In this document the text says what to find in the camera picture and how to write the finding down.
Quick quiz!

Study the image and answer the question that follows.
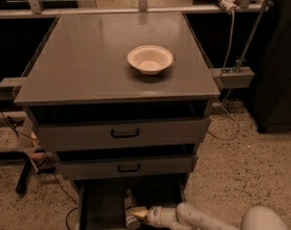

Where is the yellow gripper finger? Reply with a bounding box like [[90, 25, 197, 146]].
[[129, 206, 149, 221]]

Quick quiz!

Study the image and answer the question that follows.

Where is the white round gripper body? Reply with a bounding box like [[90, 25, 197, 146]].
[[145, 206, 162, 226]]

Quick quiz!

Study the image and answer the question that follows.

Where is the clear plastic bottle blue label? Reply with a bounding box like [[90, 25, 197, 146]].
[[124, 190, 141, 230]]

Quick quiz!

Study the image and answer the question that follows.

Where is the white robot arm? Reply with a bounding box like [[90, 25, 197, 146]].
[[126, 202, 287, 230]]

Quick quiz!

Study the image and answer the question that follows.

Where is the open bottom grey drawer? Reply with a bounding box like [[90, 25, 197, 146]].
[[78, 174, 185, 230]]

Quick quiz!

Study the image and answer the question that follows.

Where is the middle grey drawer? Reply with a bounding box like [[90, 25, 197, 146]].
[[58, 154, 197, 180]]

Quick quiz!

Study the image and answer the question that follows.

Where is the grey drawer cabinet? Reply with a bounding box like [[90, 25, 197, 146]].
[[12, 11, 221, 230]]

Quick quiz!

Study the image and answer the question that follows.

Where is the top grey drawer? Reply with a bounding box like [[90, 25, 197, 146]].
[[34, 117, 210, 151]]

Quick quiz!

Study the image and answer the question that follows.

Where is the black table leg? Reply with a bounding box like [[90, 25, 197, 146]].
[[15, 159, 32, 195]]

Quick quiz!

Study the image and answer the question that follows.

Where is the white paper bowl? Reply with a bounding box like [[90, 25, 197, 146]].
[[127, 45, 173, 76]]

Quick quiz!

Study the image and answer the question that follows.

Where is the black floor cable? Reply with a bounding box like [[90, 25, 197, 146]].
[[0, 93, 79, 230]]

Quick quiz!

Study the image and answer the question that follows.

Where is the grey metal side bracket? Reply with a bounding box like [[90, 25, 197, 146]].
[[210, 67, 255, 90]]

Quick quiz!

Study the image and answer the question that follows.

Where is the white power cable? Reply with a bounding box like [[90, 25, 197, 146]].
[[206, 9, 241, 142]]

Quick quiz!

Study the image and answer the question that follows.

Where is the grey metal rail frame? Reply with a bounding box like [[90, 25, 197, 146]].
[[0, 0, 274, 20]]

